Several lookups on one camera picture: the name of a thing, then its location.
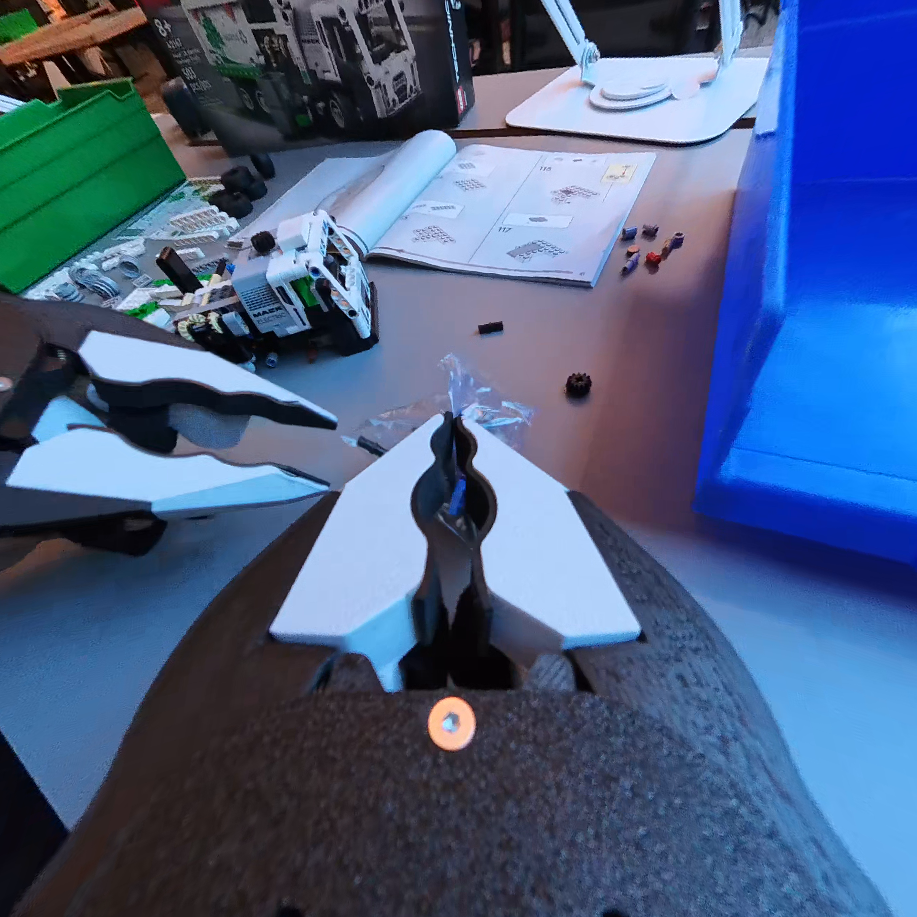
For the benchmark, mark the lego instruction booklet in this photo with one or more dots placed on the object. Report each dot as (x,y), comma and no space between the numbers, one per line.
(501,208)

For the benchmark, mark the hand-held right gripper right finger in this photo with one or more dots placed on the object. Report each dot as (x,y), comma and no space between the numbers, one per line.
(551,566)

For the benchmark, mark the black lego set box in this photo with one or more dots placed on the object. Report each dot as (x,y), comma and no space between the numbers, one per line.
(315,64)

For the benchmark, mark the group of small coloured pins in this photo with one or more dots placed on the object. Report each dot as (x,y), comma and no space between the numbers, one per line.
(652,247)

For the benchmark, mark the blue lego pin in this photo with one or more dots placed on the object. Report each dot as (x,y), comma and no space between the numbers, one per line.
(456,496)

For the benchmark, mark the clear plastic bag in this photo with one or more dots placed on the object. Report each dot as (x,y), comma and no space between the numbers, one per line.
(473,401)

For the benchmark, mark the white lamp base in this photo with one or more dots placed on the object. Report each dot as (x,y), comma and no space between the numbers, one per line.
(645,100)

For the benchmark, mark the black lego pin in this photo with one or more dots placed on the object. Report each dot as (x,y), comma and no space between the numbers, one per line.
(371,445)
(491,328)

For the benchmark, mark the partly built lego truck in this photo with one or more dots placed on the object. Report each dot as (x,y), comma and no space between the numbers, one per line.
(286,294)

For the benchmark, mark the wooden shelf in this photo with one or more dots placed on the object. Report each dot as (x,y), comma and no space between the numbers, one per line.
(71,32)

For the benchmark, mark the black rubber tire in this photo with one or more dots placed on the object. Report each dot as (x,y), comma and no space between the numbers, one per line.
(231,203)
(263,166)
(242,183)

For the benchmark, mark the blue plastic bin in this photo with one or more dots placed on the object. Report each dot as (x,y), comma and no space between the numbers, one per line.
(824,286)

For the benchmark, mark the black lego gear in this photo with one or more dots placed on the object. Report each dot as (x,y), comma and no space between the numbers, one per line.
(578,385)

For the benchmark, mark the lego sticker sheet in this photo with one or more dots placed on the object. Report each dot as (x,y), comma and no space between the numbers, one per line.
(179,208)

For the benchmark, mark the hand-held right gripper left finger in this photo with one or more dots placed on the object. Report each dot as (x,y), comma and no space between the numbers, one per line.
(358,566)

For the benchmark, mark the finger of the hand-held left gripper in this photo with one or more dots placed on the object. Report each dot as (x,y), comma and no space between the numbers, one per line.
(179,369)
(143,480)

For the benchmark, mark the pile of white lego pieces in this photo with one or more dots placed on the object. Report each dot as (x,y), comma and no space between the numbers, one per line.
(165,279)

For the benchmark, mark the green plastic bin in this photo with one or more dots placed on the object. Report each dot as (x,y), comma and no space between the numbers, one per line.
(79,186)

